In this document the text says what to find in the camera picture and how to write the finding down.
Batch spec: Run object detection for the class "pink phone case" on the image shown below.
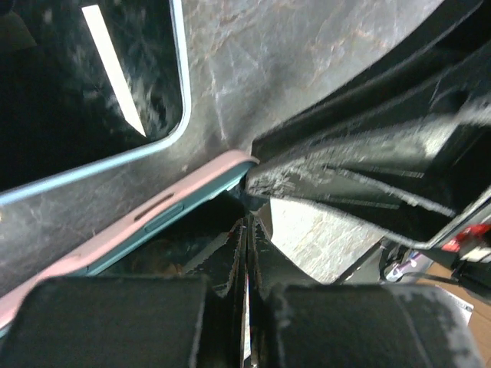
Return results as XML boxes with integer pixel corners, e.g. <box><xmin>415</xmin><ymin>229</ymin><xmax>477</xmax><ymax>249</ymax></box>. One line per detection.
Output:
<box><xmin>1</xmin><ymin>150</ymin><xmax>259</xmax><ymax>335</ymax></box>

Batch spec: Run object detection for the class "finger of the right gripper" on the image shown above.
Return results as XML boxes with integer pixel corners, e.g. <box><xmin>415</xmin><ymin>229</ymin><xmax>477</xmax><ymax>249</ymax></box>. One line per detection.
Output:
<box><xmin>252</xmin><ymin>1</ymin><xmax>490</xmax><ymax>163</ymax></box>
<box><xmin>245</xmin><ymin>92</ymin><xmax>490</xmax><ymax>248</ymax></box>

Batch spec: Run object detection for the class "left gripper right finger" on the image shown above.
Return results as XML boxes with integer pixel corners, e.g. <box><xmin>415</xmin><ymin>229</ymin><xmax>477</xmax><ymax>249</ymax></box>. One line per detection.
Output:
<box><xmin>247</xmin><ymin>218</ymin><xmax>484</xmax><ymax>367</ymax></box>

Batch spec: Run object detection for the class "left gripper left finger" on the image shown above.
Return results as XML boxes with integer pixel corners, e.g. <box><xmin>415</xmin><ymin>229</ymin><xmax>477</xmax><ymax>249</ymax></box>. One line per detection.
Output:
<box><xmin>1</xmin><ymin>218</ymin><xmax>247</xmax><ymax>367</ymax></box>

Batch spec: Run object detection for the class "light blue phone case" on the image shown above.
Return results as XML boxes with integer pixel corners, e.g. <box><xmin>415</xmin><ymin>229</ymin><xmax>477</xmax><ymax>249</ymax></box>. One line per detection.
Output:
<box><xmin>0</xmin><ymin>0</ymin><xmax>193</xmax><ymax>208</ymax></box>

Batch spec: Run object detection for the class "white-edged black phone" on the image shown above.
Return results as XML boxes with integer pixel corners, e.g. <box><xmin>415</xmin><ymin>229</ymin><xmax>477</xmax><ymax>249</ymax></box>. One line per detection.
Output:
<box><xmin>0</xmin><ymin>0</ymin><xmax>184</xmax><ymax>192</ymax></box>

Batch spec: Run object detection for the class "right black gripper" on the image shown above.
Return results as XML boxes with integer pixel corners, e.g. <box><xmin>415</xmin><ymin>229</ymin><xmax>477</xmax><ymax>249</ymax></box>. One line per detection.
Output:
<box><xmin>441</xmin><ymin>220</ymin><xmax>490</xmax><ymax>291</ymax></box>

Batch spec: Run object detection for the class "teal-edged black phone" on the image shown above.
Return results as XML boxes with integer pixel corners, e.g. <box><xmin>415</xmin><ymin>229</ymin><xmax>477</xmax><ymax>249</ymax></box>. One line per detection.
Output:
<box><xmin>85</xmin><ymin>154</ymin><xmax>256</xmax><ymax>275</ymax></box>

